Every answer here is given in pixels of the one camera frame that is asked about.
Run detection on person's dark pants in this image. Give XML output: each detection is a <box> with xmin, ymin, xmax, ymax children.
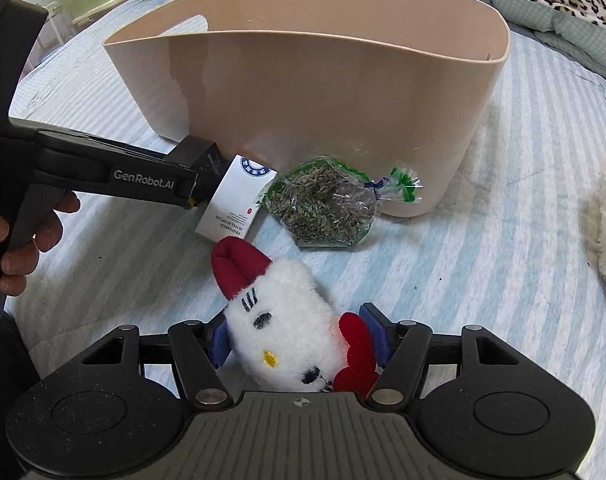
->
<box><xmin>0</xmin><ymin>304</ymin><xmax>40</xmax><ymax>480</ymax></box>

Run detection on striped blue bed sheet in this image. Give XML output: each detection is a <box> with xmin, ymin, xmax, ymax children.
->
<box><xmin>5</xmin><ymin>22</ymin><xmax>606</xmax><ymax>411</ymax></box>

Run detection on person's left hand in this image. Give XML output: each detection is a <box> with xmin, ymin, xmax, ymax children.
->
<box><xmin>0</xmin><ymin>190</ymin><xmax>82</xmax><ymax>298</ymax></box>

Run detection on white cat plush toy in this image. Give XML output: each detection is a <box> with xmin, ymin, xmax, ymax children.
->
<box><xmin>210</xmin><ymin>237</ymin><xmax>382</xmax><ymax>394</ymax></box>

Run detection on beige plastic basket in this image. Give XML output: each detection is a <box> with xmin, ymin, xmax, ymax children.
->
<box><xmin>102</xmin><ymin>0</ymin><xmax>512</xmax><ymax>219</ymax></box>

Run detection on small white paper box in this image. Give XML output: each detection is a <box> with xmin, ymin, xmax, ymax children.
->
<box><xmin>195</xmin><ymin>154</ymin><xmax>278</xmax><ymax>241</ymax></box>

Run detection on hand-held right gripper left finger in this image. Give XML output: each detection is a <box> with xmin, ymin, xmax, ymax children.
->
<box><xmin>82</xmin><ymin>312</ymin><xmax>230</xmax><ymax>407</ymax></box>

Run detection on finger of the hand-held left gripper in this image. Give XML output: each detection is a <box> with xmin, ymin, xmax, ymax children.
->
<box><xmin>170</xmin><ymin>135</ymin><xmax>234</xmax><ymax>211</ymax></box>

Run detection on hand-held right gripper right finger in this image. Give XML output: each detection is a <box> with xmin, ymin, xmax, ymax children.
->
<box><xmin>359</xmin><ymin>302</ymin><xmax>522</xmax><ymax>406</ymax></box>

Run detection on clear bag of dried herbs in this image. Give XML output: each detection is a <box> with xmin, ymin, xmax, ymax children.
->
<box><xmin>257</xmin><ymin>155</ymin><xmax>425</xmax><ymax>249</ymax></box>

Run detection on grey-green quilted pillow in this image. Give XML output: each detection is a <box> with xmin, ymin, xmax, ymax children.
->
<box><xmin>460</xmin><ymin>0</ymin><xmax>606</xmax><ymax>81</ymax></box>

